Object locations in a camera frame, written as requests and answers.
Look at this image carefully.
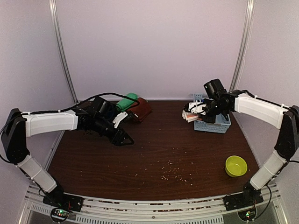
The dark blue mug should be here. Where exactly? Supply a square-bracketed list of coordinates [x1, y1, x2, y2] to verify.
[104, 106, 118, 120]

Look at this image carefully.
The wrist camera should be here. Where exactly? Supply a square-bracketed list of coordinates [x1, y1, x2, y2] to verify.
[183, 101, 206, 115]
[112, 112, 132, 128]

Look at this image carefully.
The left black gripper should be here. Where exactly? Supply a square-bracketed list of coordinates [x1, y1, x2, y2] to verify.
[93, 116, 134, 147]

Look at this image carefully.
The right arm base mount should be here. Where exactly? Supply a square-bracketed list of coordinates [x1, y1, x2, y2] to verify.
[223, 192, 263, 222]

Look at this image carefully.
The brown rolled towel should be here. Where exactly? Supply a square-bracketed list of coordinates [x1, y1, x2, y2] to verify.
[128, 98, 152, 123]

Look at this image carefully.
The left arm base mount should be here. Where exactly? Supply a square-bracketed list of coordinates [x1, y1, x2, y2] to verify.
[43, 194, 84, 223]

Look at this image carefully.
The front aluminium rail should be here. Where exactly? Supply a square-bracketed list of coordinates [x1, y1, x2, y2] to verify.
[23, 189, 283, 224]

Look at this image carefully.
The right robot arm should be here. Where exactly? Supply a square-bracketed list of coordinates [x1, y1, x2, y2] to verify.
[201, 79, 299, 206]

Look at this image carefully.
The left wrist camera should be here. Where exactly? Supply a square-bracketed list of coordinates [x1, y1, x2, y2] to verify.
[112, 112, 132, 128]

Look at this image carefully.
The yellow-green bowl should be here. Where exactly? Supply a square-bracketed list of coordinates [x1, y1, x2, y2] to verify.
[225, 155, 248, 178]

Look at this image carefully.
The aluminium frame post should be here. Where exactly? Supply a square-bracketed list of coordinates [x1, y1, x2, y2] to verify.
[49, 0, 78, 103]
[229, 0, 256, 92]

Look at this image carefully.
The orange patterned towel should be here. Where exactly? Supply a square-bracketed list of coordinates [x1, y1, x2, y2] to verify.
[182, 110, 205, 123]

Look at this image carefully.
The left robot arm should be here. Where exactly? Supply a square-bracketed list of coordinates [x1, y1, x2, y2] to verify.
[0, 94, 134, 207]

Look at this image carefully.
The right aluminium frame post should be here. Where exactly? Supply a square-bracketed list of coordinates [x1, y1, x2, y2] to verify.
[229, 0, 256, 92]

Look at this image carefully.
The left aluminium frame post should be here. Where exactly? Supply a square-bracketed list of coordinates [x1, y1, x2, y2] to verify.
[49, 0, 78, 103]

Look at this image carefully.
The light blue plastic basket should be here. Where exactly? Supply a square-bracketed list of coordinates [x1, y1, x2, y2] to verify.
[192, 93, 232, 135]

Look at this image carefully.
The green rolled towel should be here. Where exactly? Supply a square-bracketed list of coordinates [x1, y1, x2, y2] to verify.
[116, 93, 138, 112]

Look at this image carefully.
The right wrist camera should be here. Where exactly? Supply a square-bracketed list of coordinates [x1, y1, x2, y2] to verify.
[183, 101, 206, 115]

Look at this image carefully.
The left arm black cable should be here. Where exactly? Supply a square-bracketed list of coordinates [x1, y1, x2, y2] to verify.
[21, 92, 141, 115]

